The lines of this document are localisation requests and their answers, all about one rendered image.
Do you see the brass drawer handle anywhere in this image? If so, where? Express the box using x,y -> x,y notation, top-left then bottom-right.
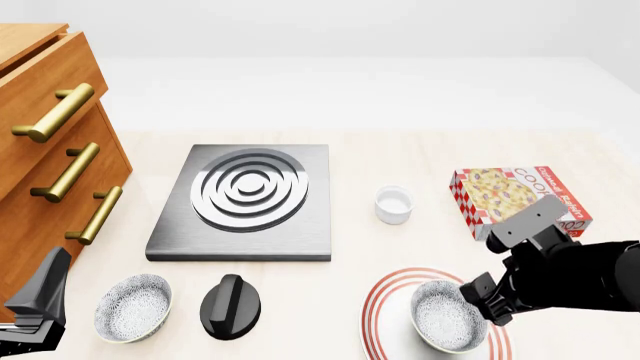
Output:
64,185 -> 124,246
10,82 -> 96,144
29,141 -> 101,204

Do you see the large wooden drawer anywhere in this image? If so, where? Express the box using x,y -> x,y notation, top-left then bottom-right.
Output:
0,31 -> 109,202

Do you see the flat stove plate with rings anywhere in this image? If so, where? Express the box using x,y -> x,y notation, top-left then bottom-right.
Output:
145,143 -> 333,263

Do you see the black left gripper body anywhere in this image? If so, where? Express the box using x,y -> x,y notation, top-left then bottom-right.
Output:
0,312 -> 68,356

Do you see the wooden drawer cabinet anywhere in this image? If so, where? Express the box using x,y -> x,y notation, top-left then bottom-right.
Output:
0,22 -> 134,324

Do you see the patterned black white bowl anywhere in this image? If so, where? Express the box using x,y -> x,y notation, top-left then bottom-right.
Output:
410,279 -> 494,355
93,273 -> 174,345

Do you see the small white ramekin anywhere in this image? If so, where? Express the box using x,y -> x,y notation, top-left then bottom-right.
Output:
374,184 -> 416,226

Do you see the round black stove knob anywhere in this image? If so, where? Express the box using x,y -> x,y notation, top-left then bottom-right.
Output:
199,273 -> 263,342

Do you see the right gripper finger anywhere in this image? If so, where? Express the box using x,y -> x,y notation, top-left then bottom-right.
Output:
479,295 -> 517,327
459,271 -> 504,302

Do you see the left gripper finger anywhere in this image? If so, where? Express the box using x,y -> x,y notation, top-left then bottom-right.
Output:
3,246 -> 73,327

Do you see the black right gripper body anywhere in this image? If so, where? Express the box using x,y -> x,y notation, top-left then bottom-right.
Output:
494,249 -> 547,321

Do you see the printed cookie box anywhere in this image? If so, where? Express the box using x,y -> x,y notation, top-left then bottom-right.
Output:
448,165 -> 594,242

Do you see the white plate with red rings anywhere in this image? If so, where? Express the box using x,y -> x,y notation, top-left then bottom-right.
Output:
360,266 -> 514,360

